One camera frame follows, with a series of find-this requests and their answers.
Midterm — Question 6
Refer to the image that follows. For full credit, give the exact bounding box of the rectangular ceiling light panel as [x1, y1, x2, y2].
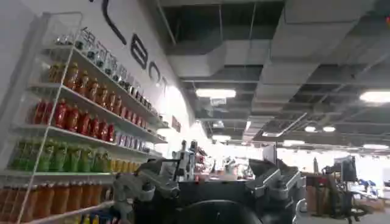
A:
[194, 88, 237, 99]

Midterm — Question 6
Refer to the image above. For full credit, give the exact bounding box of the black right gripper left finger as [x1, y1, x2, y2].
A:
[112, 158, 181, 220]

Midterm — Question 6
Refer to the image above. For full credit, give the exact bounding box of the desk with monitor and stand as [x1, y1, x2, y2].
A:
[307, 155, 385, 223]

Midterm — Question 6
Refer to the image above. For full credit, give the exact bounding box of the white shelf with bottled drinks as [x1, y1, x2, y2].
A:
[0, 11, 170, 224]

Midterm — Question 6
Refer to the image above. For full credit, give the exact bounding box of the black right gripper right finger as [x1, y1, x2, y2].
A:
[245, 158, 307, 202]

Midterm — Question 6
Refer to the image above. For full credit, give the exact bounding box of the white robot with black parts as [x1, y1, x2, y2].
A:
[172, 139, 199, 182]

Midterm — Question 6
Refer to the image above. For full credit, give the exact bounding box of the white ventilation duct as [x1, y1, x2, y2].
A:
[166, 0, 375, 122]

